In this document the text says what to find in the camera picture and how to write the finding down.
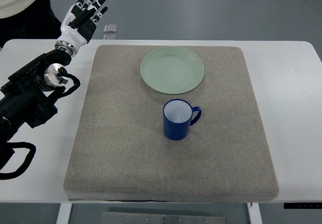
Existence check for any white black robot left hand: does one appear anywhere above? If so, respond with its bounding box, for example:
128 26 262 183
55 0 108 57

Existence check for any blue mug white inside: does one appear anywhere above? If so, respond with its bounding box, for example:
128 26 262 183
163 99 202 141

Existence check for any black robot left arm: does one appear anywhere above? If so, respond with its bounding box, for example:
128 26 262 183
1 49 81 142

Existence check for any light green plate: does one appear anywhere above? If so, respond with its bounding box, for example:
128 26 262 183
140 46 205 95

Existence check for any upper metal floor socket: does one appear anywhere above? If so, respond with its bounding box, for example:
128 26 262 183
104 25 117 33

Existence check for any metal floor socket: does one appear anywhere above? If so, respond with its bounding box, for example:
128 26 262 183
104 25 117 33
103 34 117 40

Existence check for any lower metal floor socket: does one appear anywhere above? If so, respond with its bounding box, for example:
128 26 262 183
103 34 117 40

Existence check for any person in white top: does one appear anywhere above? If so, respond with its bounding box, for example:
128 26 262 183
1 0 61 48

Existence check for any beige foam mat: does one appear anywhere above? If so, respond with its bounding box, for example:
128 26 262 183
63 44 279 201

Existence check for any white left table leg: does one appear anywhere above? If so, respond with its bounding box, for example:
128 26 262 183
56 203 72 224

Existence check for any white table leg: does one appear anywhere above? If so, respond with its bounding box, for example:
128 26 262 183
56 203 72 224
247 202 263 224

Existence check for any white right table leg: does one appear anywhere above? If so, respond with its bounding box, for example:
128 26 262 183
247 202 263 224

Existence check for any black desk control panel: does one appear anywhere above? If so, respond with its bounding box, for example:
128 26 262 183
283 202 322 209

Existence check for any black braided cable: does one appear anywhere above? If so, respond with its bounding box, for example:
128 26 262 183
0 141 37 180

